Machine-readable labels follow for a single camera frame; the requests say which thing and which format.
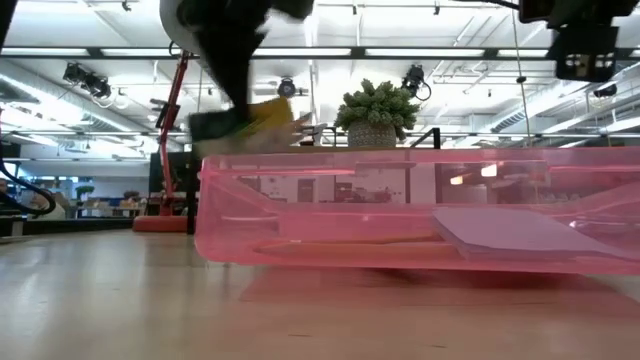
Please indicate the black monitor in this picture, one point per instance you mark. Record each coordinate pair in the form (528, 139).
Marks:
(165, 175)

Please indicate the green yellow crayon box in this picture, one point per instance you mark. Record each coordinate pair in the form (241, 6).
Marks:
(270, 120)

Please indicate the red stand with round base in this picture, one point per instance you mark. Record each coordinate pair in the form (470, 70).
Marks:
(170, 125)

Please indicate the pink translucent plastic pencil case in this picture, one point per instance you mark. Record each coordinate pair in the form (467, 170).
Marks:
(325, 230)

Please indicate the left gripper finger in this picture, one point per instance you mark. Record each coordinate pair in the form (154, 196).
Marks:
(247, 70)
(222, 65)

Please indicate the black overhead frame bar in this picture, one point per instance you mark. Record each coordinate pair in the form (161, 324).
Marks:
(357, 52)

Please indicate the wooden shelf with black frame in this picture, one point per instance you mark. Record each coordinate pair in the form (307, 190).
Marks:
(190, 210)

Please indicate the orange pencil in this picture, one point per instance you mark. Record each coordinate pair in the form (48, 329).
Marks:
(350, 250)

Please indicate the background work desk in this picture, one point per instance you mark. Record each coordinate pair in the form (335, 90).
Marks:
(105, 206)

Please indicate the person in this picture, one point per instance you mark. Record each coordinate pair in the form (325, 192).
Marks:
(47, 210)

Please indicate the black rig frame post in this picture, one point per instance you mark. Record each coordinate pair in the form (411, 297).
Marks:
(6, 25)

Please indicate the black ceiling spotlight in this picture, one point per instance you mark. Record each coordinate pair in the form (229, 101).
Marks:
(74, 72)
(414, 80)
(605, 91)
(286, 87)
(97, 86)

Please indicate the potted green plant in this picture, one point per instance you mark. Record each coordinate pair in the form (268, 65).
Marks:
(375, 110)

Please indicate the black and white device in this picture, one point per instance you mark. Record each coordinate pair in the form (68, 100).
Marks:
(317, 135)

